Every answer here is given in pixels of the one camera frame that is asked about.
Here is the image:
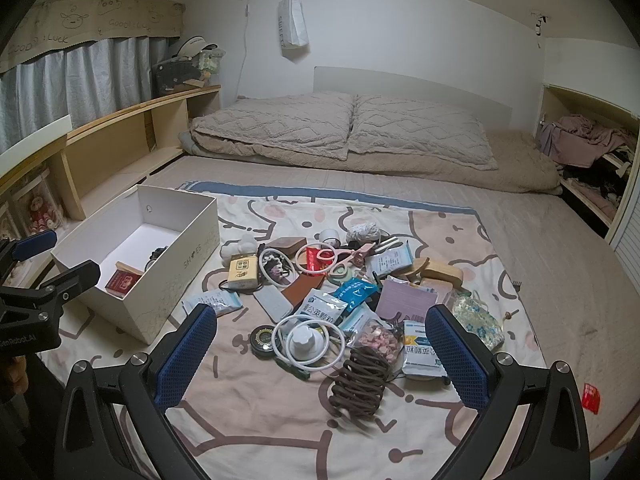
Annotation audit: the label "white visor cap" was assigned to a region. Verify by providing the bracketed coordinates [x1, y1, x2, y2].
[172, 36, 221, 61]

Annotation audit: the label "grey knitted scrunchie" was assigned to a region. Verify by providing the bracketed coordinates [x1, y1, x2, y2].
[347, 222, 381, 241]

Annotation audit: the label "artificial flower bunch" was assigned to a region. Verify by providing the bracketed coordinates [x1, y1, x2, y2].
[200, 50, 223, 83]

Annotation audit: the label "white hanging bag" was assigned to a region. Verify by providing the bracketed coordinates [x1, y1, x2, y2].
[277, 0, 308, 50]

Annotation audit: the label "pile of pink clothes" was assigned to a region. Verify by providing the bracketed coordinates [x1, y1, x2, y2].
[537, 114, 638, 168]

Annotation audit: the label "pink scissors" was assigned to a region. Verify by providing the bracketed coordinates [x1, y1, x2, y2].
[327, 242, 377, 286]

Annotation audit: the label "white charger cable coil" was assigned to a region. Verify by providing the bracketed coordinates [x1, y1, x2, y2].
[272, 314, 346, 373]

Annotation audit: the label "yellow tissue pack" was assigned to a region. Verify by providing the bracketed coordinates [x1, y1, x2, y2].
[227, 254, 261, 291]

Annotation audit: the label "small wooden dish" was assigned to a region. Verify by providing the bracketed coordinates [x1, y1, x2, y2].
[405, 257, 431, 281]

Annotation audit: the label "small cardboard box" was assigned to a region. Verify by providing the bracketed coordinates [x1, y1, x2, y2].
[267, 236, 308, 261]

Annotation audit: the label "white panel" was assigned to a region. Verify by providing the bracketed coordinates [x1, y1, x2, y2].
[0, 115, 73, 156]

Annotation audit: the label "pale pink ring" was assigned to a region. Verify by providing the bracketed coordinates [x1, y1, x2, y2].
[294, 246, 337, 276]

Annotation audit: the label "black white striped packet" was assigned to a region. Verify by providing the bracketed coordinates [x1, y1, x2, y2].
[375, 236, 407, 257]

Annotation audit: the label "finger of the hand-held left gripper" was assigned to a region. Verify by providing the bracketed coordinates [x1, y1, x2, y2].
[27, 259, 102, 307]
[0, 229, 58, 286]

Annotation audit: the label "white printed sachet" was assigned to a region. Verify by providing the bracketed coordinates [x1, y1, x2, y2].
[181, 289, 242, 317]
[365, 241, 413, 278]

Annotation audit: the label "wall closet niche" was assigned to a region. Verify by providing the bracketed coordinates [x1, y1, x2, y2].
[532, 85, 640, 241]

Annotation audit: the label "small red packet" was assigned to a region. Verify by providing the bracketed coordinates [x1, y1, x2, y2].
[582, 382, 601, 415]

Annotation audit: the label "packaged plush doll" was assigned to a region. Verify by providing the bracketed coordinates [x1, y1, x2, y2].
[15, 170, 66, 233]

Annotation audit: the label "floral fabric pouch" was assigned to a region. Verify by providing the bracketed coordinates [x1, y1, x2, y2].
[450, 292, 506, 351]

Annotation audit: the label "beige folded duvet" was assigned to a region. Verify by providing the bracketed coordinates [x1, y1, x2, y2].
[180, 130, 563, 196]

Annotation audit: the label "grey flat case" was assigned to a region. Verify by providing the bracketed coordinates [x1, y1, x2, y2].
[255, 285, 296, 323]

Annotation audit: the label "wooden bedside shelf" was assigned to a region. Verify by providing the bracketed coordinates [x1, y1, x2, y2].
[0, 85, 222, 241]

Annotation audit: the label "red snack packet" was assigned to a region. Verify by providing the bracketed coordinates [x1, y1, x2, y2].
[306, 249, 333, 273]

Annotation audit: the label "white oval frame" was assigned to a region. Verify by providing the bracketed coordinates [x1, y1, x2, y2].
[260, 249, 296, 286]

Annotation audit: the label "grey quilted pillow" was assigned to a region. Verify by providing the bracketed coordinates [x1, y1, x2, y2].
[191, 94, 357, 161]
[347, 94, 498, 171]

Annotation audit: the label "black bag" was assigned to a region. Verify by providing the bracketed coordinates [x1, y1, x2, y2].
[151, 57, 201, 95]

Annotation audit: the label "white louvered door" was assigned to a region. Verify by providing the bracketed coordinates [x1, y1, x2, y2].
[607, 210, 640, 271]

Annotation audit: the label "purple notebook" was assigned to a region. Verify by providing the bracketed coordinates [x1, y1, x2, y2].
[375, 277, 438, 323]

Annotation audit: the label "red book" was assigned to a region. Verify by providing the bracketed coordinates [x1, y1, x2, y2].
[105, 269, 143, 297]

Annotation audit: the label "printed cartoon blanket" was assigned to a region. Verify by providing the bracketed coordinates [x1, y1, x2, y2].
[37, 180, 548, 480]

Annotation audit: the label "white plush bone toy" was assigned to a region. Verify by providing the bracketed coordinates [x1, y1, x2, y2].
[220, 234, 258, 261]

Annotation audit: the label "black round tin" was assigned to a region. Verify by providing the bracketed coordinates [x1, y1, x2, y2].
[249, 325, 277, 358]

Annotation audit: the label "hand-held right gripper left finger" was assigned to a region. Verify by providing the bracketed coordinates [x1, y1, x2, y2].
[52, 304, 218, 480]

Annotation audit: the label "white shoe box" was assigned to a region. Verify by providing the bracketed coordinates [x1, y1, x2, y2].
[50, 184, 221, 346]

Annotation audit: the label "black hair tie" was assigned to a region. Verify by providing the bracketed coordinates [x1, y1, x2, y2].
[216, 279, 263, 293]

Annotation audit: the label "white wall cable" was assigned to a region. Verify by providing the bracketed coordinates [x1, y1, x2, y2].
[235, 0, 253, 98]

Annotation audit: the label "brown hair claw clip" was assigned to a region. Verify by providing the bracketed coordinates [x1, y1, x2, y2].
[327, 347, 393, 418]

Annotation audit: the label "bag of dried flowers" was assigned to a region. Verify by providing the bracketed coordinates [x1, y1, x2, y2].
[350, 317, 406, 366]

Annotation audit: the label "blue foil packet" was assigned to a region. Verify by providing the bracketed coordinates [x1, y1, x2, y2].
[339, 277, 378, 308]

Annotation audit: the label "green handled tool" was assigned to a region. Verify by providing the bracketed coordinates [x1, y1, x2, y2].
[280, 357, 311, 381]

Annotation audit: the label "white blue medicine sachet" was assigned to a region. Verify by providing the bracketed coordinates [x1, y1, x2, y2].
[299, 289, 348, 328]
[402, 320, 448, 378]

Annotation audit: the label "grey curtain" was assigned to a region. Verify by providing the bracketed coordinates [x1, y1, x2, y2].
[0, 35, 168, 153]

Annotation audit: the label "beige printed valance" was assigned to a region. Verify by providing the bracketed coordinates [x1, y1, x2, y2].
[0, 0, 185, 75]

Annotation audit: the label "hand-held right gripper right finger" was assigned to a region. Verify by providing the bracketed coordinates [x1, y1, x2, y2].
[425, 304, 591, 480]

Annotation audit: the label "oval wooden brush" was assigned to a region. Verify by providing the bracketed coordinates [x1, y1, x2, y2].
[420, 261, 465, 287]

